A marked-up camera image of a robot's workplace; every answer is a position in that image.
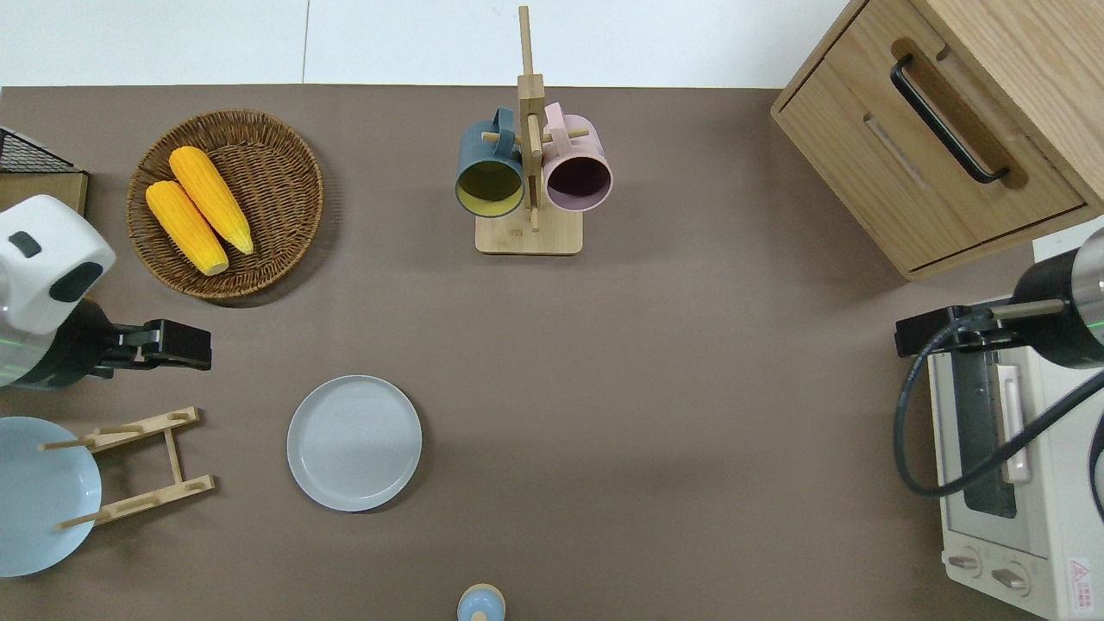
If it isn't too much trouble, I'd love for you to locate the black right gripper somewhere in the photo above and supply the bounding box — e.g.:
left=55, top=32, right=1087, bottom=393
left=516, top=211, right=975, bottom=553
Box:
left=894, top=303, right=1003, bottom=360

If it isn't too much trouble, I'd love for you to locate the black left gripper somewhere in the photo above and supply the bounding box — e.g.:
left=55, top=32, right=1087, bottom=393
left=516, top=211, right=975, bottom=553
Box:
left=102, top=318, right=214, bottom=375

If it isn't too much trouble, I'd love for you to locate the gray round plate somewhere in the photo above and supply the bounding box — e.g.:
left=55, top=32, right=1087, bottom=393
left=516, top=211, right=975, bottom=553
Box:
left=286, top=374, right=424, bottom=513

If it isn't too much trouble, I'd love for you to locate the low wooden plate rack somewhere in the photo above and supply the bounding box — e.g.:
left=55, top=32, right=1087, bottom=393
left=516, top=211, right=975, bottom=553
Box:
left=38, top=405, right=217, bottom=532

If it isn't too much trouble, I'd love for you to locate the light blue round plate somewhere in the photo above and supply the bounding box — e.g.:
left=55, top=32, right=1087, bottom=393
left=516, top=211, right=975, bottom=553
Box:
left=0, top=416, right=104, bottom=579

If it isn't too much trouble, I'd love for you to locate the yellow corn cob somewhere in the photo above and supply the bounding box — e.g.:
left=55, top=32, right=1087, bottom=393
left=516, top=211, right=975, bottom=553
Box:
left=144, top=179, right=231, bottom=278
left=168, top=145, right=255, bottom=256

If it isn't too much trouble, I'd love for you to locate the round wicker basket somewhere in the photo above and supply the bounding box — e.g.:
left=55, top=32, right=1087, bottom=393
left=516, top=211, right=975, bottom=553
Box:
left=126, top=109, right=325, bottom=301

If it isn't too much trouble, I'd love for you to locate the wooden drawer cabinet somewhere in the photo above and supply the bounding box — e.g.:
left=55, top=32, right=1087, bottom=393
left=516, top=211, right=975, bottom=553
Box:
left=769, top=0, right=1104, bottom=283

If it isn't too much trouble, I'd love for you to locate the white toaster oven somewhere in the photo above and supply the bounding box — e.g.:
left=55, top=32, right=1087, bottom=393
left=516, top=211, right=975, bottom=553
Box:
left=926, top=298, right=1104, bottom=621

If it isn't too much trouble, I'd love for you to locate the brown table mat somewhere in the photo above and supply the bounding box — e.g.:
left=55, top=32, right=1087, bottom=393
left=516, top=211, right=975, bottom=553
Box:
left=0, top=84, right=1104, bottom=621

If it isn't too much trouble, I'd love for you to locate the dark blue mug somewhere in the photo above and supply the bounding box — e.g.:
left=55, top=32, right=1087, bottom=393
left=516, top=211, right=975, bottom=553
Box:
left=454, top=106, right=526, bottom=219

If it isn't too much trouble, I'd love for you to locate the wooden mug tree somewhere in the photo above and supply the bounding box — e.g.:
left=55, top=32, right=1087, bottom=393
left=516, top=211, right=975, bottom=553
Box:
left=474, top=5, right=585, bottom=257

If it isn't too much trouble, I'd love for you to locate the pink mug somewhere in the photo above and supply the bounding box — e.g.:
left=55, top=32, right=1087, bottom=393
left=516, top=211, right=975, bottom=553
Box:
left=541, top=101, right=615, bottom=214

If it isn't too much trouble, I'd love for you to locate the blue dome call bell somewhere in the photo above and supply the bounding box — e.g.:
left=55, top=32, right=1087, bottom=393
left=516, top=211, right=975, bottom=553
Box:
left=455, top=582, right=508, bottom=621

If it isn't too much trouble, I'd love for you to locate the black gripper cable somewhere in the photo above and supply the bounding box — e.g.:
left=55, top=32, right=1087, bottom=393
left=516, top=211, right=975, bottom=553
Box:
left=892, top=314, right=1104, bottom=502

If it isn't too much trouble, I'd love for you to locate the black drawer handle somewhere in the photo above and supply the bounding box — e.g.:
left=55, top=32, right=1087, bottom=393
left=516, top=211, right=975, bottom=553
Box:
left=889, top=53, right=1012, bottom=186

